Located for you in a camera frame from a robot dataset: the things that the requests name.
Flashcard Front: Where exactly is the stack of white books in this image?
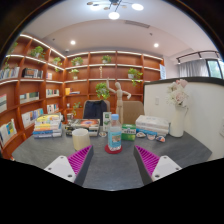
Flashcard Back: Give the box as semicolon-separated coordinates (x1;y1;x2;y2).
134;114;170;136

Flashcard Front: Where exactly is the stack of colourful books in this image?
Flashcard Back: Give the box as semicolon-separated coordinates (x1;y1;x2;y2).
32;113;63;139

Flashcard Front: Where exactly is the orange wooden shelf unit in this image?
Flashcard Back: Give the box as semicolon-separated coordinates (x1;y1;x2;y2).
0;33;165;160

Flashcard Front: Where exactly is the branched ceiling chandelier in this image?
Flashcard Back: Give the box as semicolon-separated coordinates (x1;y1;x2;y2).
86;0;145;20

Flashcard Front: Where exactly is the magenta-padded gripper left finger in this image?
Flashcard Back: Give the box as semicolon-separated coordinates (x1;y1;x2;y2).
43;144;95;187

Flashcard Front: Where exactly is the ceiling air vent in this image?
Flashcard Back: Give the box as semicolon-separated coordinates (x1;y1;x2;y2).
124;19;151;29

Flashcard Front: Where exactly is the tan upholstered chair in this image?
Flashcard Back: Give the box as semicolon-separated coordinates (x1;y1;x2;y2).
121;100;145;125

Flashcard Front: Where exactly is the clear blue-capped water bottle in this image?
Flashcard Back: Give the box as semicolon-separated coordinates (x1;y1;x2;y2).
107;113;123;152

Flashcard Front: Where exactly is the dark blue chair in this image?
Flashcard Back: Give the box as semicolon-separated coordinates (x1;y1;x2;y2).
82;99;108;121

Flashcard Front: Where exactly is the stack of galaxy-cover books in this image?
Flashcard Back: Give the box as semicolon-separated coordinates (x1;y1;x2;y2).
64;118;101;137

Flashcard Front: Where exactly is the pink and white flower bouquet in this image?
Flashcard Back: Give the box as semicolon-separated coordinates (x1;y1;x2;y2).
165;78;190;108

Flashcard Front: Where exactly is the grey window curtain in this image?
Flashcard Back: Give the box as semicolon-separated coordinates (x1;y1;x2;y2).
179;59;209;78

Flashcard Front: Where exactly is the green and white tissue box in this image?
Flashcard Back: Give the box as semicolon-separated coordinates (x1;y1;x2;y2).
121;123;137;141

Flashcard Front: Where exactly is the wooden artist mannequin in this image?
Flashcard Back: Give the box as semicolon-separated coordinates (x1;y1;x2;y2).
105;78;132;125

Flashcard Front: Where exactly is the tall green and white carton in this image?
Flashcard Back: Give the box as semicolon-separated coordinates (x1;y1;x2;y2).
102;111;113;132

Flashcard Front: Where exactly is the cream ceramic mug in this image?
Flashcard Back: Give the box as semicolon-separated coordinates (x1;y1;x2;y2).
71;128;92;152

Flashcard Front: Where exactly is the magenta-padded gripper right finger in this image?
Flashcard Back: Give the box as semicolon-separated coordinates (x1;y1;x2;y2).
133;144;183;186

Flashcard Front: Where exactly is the dark-framed window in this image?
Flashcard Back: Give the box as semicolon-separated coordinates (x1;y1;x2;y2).
205;58;224;80

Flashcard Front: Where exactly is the black ceiling track rail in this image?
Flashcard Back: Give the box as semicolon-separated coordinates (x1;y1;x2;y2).
175;49;221;65

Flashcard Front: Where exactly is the white pitcher vase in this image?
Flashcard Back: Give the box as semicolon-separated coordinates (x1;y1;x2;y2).
169;104;189;138

